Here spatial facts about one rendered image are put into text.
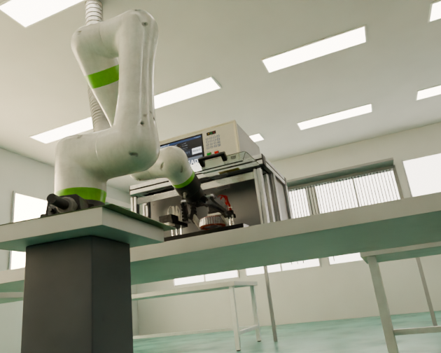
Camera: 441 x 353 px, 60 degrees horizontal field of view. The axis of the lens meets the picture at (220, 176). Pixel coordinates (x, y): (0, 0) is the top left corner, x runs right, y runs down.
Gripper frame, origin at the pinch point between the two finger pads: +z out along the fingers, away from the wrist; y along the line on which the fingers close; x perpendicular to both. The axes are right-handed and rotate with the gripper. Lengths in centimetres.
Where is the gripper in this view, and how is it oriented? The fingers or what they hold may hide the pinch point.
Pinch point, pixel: (212, 222)
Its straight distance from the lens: 155.7
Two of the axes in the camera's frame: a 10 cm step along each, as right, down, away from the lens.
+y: 9.2, -2.1, -3.4
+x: 0.9, -7.1, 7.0
